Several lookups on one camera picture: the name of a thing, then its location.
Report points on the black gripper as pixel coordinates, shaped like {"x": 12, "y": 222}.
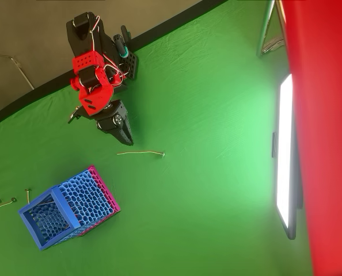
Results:
{"x": 117, "y": 115}

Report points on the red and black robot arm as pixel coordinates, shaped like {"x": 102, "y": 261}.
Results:
{"x": 84, "y": 61}

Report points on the blue and pink mesh basket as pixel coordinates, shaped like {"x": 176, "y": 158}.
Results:
{"x": 84, "y": 198}

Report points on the green table cloth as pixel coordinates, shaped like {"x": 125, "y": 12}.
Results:
{"x": 202, "y": 129}

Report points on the black teal-tipped clamp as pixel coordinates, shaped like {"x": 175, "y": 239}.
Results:
{"x": 122, "y": 46}

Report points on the black LED light panel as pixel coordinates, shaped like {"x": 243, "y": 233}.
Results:
{"x": 284, "y": 143}

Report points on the chrome tube stand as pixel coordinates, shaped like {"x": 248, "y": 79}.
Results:
{"x": 265, "y": 26}

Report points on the large red sheet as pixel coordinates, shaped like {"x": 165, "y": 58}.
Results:
{"x": 326, "y": 115}

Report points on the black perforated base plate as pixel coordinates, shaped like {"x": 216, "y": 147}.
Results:
{"x": 130, "y": 64}

